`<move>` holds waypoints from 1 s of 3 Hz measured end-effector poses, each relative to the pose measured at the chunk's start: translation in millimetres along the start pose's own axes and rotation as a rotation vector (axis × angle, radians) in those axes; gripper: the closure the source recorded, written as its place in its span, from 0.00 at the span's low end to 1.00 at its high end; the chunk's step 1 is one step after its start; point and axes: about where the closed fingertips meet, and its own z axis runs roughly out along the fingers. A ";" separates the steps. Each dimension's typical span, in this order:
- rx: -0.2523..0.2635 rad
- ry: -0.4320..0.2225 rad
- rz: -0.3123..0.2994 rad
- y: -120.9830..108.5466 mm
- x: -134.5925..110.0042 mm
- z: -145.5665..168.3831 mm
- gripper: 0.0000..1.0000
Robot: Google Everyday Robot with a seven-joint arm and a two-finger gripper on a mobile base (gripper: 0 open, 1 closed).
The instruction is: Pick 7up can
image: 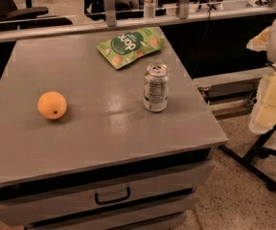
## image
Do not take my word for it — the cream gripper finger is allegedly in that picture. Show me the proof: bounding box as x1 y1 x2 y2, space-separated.
248 72 276 134
246 27 270 52

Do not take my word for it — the silver 7up soda can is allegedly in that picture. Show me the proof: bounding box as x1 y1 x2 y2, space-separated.
143 63 170 112

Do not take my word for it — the black metal stand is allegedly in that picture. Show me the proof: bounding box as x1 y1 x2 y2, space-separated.
218 107 276 217

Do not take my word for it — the clear plastic water bottle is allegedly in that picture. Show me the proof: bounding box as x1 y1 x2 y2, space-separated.
144 0 156 18

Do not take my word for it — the green snack bag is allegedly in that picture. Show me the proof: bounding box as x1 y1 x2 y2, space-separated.
97 28 164 69

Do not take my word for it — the grey drawer cabinet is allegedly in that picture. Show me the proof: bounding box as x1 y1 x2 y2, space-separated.
0 33 226 230

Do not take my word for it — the grey metal railing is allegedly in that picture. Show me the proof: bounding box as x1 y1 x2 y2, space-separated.
0 6 276 43

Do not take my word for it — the orange fruit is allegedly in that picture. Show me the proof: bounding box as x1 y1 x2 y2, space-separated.
37 91 67 120

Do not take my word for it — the black office chair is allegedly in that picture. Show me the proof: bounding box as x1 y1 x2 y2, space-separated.
0 0 72 32

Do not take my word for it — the black drawer handle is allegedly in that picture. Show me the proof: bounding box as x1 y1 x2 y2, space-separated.
94 186 131 205

